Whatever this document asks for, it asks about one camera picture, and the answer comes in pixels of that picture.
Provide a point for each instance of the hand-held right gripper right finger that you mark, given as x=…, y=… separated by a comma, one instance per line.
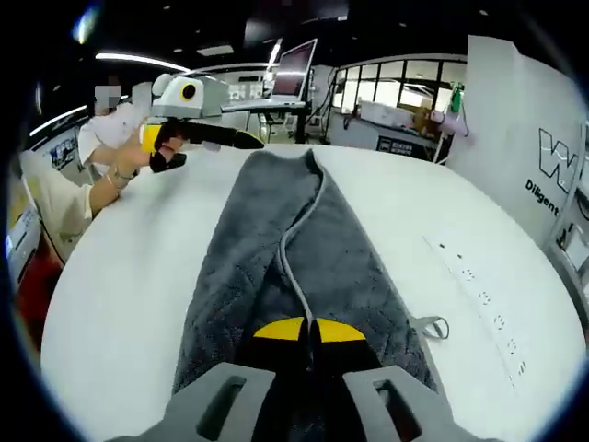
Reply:
x=340, y=354

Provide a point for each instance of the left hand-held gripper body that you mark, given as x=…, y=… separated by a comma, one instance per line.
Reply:
x=184, y=103

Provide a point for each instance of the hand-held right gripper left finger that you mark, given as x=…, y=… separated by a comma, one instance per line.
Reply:
x=276, y=359

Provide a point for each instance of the grey towel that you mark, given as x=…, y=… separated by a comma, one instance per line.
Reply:
x=239, y=258

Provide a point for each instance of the person's left hand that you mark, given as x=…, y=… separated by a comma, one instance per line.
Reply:
x=131, y=159

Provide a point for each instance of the white standing desk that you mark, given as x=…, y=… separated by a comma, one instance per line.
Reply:
x=262, y=105

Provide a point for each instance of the white ceiling light strip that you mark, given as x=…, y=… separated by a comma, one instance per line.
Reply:
x=138, y=60

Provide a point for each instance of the open silver laptop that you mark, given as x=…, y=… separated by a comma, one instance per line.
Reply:
x=292, y=69

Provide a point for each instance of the white table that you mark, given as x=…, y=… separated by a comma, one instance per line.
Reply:
x=152, y=258

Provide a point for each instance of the white chest device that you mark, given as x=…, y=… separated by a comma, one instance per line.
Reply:
x=23, y=239

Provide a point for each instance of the black sign panel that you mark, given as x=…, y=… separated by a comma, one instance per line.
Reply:
x=394, y=143

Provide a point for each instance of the brown cardboard box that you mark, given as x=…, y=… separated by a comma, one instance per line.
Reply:
x=423, y=119

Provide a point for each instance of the pink roll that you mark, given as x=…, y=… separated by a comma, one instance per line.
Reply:
x=448, y=124

